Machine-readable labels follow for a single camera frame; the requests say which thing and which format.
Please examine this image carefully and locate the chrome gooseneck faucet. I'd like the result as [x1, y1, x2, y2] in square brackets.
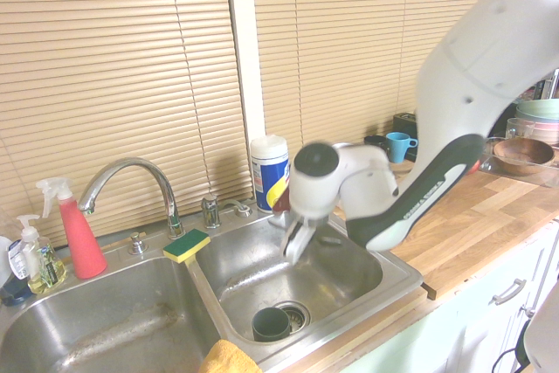
[77, 158, 187, 241]

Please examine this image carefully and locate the dark box appliance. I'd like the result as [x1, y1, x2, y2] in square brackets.
[391, 111, 418, 136]

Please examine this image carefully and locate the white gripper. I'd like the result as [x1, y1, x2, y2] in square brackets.
[279, 214, 318, 266]

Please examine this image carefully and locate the metal drawer handle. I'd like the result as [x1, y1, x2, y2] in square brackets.
[488, 278, 528, 307]

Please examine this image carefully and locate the teal mug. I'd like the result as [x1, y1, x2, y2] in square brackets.
[385, 131, 420, 164]

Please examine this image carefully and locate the yellow dish cloth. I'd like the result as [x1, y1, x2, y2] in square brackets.
[197, 338, 264, 373]

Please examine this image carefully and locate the clear drinking glass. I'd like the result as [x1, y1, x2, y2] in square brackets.
[506, 116, 536, 141]

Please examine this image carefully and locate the red spray bottle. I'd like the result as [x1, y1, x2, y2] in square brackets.
[35, 176, 109, 280]

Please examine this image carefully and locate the pale green bowl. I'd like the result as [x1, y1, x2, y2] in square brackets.
[514, 98, 559, 123]

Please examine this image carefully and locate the white bottle with blue label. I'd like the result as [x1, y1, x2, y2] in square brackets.
[0, 235, 32, 307]

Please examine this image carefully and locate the yellow and green sponge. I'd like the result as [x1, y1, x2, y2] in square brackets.
[162, 228, 212, 266]

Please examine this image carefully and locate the brown wooden bowl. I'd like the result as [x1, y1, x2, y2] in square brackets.
[492, 136, 556, 176]

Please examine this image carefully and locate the dark green plastic cup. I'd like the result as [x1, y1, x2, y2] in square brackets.
[251, 306, 292, 342]

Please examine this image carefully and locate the metal sink drain strainer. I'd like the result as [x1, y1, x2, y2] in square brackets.
[274, 300, 313, 333]

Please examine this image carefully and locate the clear soap pump bottle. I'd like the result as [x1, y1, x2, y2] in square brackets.
[16, 214, 69, 296]

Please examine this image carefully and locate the clear plastic tray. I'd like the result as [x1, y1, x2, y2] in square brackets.
[477, 135, 559, 189]

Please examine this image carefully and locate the chrome faucet handle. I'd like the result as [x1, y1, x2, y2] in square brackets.
[200, 193, 222, 231]

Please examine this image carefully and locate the white window frame post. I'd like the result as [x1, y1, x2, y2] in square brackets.
[223, 0, 268, 202]

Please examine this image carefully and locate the black mug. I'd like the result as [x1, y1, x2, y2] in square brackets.
[362, 134, 390, 158]

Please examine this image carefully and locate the Lysol wipes canister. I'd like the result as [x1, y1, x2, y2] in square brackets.
[249, 133, 291, 214]

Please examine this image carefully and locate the pink bowl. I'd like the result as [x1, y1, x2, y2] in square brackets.
[514, 117, 559, 148]

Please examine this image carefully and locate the stainless steel double sink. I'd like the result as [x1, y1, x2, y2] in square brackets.
[0, 209, 425, 373]

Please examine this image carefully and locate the white kitchen cabinet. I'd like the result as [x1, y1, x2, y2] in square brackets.
[344, 219, 559, 373]

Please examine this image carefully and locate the beige slatted window blind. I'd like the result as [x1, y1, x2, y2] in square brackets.
[0, 0, 255, 248]
[251, 0, 519, 148]

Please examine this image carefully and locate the chrome sink knob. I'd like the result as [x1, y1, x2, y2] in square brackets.
[127, 232, 149, 257]

